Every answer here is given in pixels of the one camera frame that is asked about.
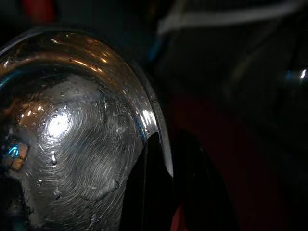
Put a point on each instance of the stainless steel bowl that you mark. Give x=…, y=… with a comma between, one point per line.
x=72, y=134

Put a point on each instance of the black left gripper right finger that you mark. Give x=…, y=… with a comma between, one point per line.
x=199, y=192

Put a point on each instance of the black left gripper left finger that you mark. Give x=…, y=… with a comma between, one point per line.
x=149, y=187

